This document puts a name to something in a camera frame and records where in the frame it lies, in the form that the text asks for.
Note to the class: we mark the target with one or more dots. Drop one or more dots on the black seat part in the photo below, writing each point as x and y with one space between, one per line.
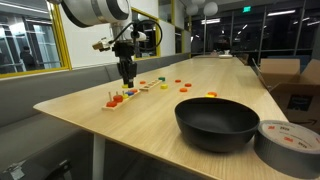
58 170

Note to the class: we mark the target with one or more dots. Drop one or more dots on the blue wooden disc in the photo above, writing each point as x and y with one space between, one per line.
129 93

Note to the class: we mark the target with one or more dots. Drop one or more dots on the long ceiling light strip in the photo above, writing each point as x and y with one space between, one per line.
281 13

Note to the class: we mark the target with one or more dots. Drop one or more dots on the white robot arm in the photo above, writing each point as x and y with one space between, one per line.
93 11

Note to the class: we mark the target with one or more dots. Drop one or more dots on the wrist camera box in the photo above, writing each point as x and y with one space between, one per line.
101 44

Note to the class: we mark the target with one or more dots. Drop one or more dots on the small yellow window frame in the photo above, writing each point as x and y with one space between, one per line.
157 50

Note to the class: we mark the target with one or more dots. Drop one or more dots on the small yellow wooden disc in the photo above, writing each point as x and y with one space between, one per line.
125 96

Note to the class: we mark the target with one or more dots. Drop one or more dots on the red wooden disc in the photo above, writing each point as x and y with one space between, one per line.
118 98
111 104

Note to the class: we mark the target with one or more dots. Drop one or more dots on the short ceiling light strip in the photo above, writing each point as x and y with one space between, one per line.
210 21

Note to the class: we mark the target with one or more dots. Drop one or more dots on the metal bracket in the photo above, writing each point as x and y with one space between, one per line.
16 170

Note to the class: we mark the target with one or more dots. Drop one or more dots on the large yellow window frame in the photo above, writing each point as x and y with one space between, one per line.
65 43

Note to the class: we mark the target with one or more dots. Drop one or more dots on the grey duct tape roll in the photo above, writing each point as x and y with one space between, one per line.
286 146

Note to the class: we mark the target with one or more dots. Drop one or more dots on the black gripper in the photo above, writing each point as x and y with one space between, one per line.
124 51

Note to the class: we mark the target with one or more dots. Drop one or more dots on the wooden rack with rods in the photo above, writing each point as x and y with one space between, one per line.
115 106

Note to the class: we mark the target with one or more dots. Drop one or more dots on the black bowl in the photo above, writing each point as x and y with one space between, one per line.
216 123

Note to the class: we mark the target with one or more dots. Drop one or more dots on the green wooden disc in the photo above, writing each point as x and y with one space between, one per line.
161 79

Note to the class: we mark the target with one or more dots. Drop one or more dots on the white globe pendant lamp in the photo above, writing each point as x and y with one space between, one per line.
192 10
210 9

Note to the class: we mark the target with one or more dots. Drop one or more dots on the grey upholstered bench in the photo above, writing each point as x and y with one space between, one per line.
50 100

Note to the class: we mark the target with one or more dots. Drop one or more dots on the flat wooden peg board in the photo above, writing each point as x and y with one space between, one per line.
150 85

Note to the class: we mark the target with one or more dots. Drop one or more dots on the white table leg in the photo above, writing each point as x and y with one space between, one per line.
98 156

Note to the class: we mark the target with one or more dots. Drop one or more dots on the open cardboard box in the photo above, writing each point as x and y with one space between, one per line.
293 93

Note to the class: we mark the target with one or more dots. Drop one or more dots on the person in dark clothes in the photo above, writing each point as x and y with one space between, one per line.
27 60

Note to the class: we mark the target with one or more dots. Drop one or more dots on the green exit sign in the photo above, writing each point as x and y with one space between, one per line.
246 9

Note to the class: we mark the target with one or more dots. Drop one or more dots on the orange wooden disc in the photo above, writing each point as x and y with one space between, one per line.
213 93
134 90
178 81
183 90
142 82
188 85

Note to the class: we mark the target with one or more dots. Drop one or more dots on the white flat item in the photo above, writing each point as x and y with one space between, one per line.
225 56

